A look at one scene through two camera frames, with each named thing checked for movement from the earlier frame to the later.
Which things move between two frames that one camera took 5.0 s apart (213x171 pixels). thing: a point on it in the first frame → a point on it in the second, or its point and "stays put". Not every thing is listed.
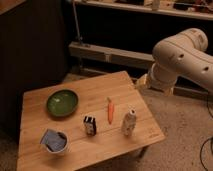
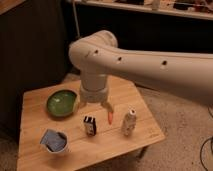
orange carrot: x=110 y=110 stays put
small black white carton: x=91 y=125 stays put
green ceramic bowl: x=62 y=103 stays put
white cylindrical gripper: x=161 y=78 → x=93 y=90
